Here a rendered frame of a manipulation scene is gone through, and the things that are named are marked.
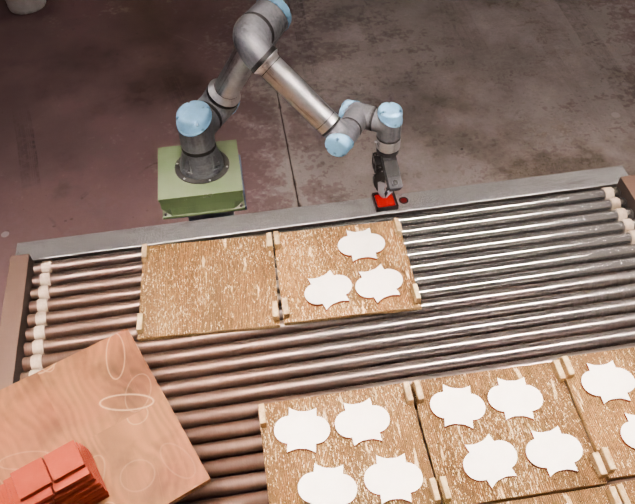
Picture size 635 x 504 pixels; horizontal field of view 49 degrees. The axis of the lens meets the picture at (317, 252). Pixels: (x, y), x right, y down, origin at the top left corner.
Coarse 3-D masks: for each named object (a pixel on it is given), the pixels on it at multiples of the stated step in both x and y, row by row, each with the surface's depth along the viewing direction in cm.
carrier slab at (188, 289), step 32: (160, 256) 221; (192, 256) 221; (224, 256) 221; (256, 256) 220; (160, 288) 213; (192, 288) 213; (224, 288) 212; (256, 288) 212; (160, 320) 205; (192, 320) 205; (224, 320) 205; (256, 320) 205
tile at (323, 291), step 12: (324, 276) 214; (336, 276) 214; (312, 288) 211; (324, 288) 211; (336, 288) 211; (348, 288) 210; (312, 300) 208; (324, 300) 208; (336, 300) 208; (348, 300) 208
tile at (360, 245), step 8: (352, 232) 225; (360, 232) 225; (368, 232) 225; (344, 240) 223; (352, 240) 223; (360, 240) 223; (368, 240) 223; (376, 240) 223; (344, 248) 221; (352, 248) 221; (360, 248) 220; (368, 248) 220; (376, 248) 220; (352, 256) 218; (360, 256) 218; (368, 256) 218
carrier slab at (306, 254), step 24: (288, 240) 224; (312, 240) 224; (336, 240) 224; (384, 240) 224; (288, 264) 218; (312, 264) 218; (336, 264) 218; (360, 264) 218; (384, 264) 218; (408, 264) 218; (288, 288) 212; (408, 288) 212; (312, 312) 206; (336, 312) 206; (360, 312) 206; (384, 312) 207
